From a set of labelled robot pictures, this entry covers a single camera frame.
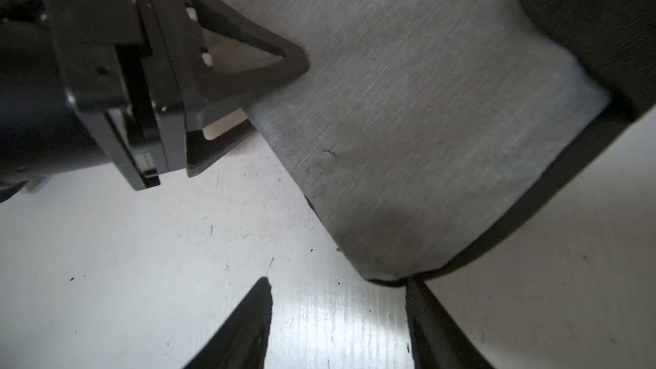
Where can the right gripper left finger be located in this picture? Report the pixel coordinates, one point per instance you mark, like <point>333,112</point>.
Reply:
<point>242,340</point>

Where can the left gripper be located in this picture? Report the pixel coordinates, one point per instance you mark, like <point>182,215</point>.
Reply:
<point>90,82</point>

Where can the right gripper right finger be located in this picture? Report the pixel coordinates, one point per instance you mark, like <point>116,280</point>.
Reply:
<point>436,339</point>

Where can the grey laptop bag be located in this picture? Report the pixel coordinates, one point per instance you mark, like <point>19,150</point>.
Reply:
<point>427,131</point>

